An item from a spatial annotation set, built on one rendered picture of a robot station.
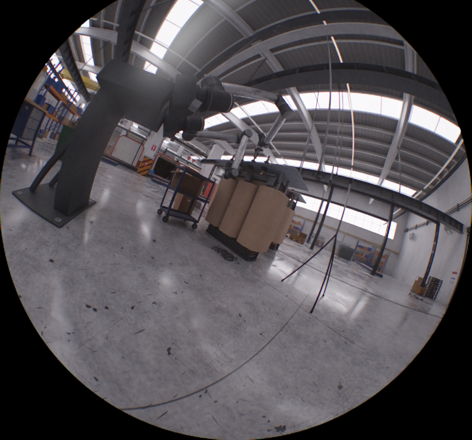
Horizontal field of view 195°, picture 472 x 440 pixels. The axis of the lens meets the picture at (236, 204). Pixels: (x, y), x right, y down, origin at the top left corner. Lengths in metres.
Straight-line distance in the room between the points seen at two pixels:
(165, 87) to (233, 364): 1.65
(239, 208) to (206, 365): 1.90
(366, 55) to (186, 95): 9.61
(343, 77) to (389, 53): 6.13
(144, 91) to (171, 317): 1.39
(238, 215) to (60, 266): 2.08
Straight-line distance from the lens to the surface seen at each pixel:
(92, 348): 0.70
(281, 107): 1.78
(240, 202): 2.09
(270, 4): 9.76
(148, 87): 1.17
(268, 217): 1.82
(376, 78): 4.61
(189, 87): 1.12
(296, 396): 0.86
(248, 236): 1.87
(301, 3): 9.44
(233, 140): 2.34
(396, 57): 10.35
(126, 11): 6.79
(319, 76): 4.63
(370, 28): 7.96
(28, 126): 3.54
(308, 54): 10.04
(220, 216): 2.40
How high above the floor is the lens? 0.65
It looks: 1 degrees up
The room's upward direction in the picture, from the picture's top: 23 degrees clockwise
